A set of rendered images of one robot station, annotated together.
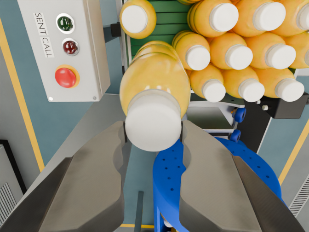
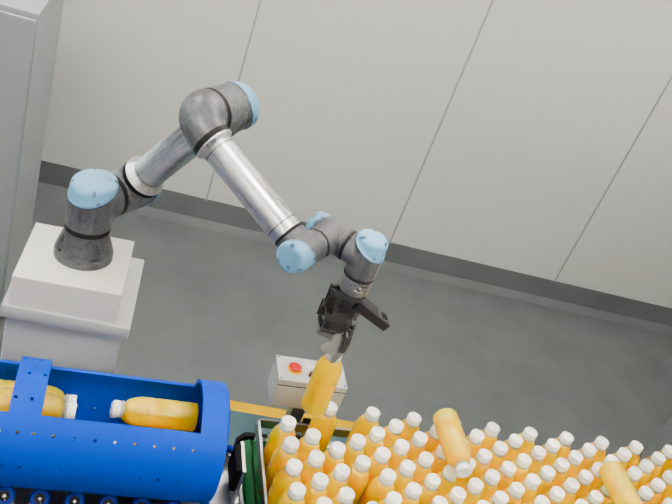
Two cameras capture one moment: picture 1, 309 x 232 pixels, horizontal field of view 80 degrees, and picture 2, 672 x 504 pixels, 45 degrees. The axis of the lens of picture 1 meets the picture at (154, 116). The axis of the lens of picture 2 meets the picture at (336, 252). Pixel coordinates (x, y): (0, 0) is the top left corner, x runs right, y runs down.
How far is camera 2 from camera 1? 1.97 m
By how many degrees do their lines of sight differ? 71
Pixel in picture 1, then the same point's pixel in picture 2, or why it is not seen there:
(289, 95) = (295, 486)
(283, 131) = not seen: outside the picture
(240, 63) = (314, 455)
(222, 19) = (337, 445)
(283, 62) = (318, 478)
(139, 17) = (332, 408)
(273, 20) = (341, 470)
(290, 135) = not seen: outside the picture
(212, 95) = (290, 440)
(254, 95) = (292, 464)
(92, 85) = (290, 378)
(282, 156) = not seen: outside the picture
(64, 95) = (282, 363)
